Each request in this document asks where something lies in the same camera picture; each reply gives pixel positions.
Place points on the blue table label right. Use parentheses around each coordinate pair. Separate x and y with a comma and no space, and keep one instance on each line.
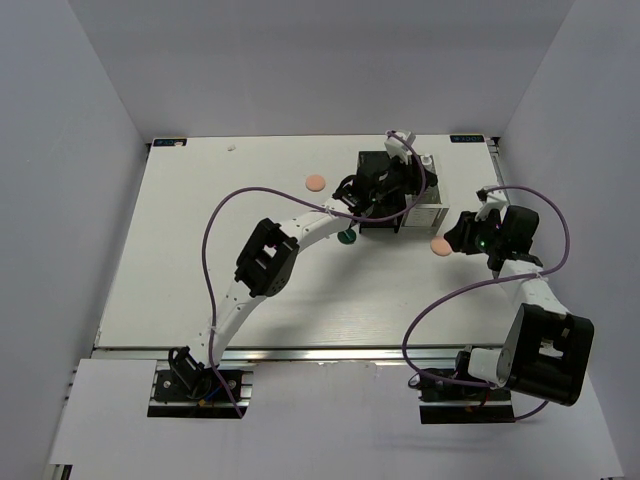
(466,138)

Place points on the dark green round puff right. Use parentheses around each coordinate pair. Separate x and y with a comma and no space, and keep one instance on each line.
(347,237)

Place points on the pink round makeup puff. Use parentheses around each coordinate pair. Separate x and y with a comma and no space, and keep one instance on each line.
(315,183)

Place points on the white pink teal spray bottle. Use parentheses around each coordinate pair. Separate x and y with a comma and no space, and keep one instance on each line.
(429,168)

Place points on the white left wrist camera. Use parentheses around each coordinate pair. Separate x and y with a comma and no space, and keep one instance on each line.
(399,145)

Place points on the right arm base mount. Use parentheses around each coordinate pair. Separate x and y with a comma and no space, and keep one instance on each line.
(447,404)

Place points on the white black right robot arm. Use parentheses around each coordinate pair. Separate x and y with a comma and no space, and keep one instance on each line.
(546,351)

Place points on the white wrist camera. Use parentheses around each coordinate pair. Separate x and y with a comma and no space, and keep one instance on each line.
(399,145)
(491,198)

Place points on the blue table label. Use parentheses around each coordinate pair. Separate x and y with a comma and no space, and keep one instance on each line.
(169,142)
(466,138)

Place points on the black slotted organizer box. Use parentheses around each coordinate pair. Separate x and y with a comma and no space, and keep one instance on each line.
(391,204)

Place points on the white slotted organizer box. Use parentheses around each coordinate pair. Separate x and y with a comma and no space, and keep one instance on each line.
(428,211)

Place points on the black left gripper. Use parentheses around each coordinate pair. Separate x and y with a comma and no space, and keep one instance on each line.
(412,173)

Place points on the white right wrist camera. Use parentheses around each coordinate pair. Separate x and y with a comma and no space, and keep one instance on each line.
(491,198)

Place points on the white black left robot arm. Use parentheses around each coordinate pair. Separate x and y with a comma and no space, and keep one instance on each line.
(265,263)

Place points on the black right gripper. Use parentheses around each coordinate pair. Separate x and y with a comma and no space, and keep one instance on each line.
(460,236)

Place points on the blue table label left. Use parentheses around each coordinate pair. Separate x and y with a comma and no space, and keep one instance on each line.
(169,142)

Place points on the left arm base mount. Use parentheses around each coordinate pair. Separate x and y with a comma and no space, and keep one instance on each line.
(186,389)

